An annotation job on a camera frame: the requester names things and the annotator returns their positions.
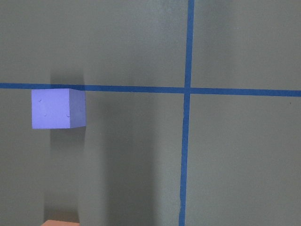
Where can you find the purple foam block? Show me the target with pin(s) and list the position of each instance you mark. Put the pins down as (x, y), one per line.
(58, 108)

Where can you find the orange foam block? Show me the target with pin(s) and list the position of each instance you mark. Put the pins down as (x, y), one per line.
(59, 223)

